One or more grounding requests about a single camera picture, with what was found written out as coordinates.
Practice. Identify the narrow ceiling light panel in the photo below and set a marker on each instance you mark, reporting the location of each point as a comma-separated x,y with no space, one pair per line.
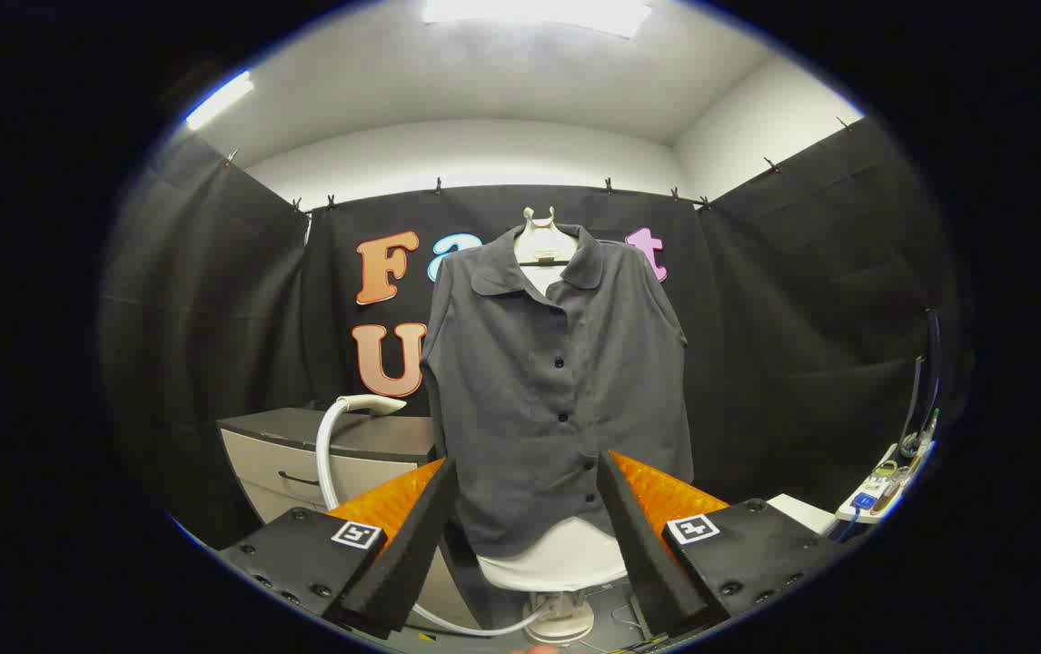
219,98

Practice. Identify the white side table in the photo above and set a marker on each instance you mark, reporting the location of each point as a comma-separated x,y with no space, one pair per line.
802,513

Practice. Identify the grey top drawer cabinet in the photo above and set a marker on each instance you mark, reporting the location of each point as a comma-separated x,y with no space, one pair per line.
375,436

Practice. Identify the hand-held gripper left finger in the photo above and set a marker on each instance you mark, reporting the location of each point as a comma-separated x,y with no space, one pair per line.
411,554

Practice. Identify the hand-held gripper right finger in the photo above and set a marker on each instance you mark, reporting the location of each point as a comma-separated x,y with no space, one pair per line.
643,554

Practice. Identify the wide ceiling light panel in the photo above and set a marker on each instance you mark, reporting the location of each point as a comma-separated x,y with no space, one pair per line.
539,14

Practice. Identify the cream clothes hanger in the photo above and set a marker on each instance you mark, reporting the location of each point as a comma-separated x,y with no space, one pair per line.
543,245

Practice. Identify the grey button shirt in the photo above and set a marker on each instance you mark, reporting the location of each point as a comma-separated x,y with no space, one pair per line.
520,409

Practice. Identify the white power strip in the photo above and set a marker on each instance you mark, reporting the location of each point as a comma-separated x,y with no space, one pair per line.
870,495

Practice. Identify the white garment steamer base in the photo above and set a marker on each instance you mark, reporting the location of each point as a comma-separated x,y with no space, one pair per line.
566,625

